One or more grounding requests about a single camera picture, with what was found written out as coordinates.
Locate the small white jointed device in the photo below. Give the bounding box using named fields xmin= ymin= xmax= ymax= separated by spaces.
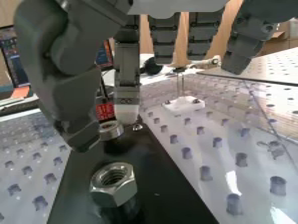
xmin=185 ymin=54 xmax=222 ymax=71

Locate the clear box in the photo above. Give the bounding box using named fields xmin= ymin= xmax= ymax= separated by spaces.
xmin=0 ymin=70 xmax=298 ymax=224

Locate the thin stick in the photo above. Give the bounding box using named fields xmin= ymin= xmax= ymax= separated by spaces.
xmin=174 ymin=68 xmax=185 ymax=98

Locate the black plate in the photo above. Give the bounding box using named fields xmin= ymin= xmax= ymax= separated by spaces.
xmin=45 ymin=114 xmax=220 ymax=224

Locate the cardboard box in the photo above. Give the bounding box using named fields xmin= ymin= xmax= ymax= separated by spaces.
xmin=260 ymin=19 xmax=298 ymax=56

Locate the large steel hex nut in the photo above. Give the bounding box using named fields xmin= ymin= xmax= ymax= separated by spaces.
xmin=89 ymin=161 xmax=140 ymax=208

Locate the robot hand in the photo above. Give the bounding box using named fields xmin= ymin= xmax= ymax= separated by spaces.
xmin=12 ymin=0 xmax=298 ymax=154

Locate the computer screen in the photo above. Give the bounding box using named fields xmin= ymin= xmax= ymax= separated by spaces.
xmin=0 ymin=25 xmax=33 ymax=90

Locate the small steel ring bearing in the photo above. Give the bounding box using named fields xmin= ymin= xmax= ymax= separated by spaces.
xmin=97 ymin=120 xmax=127 ymax=142

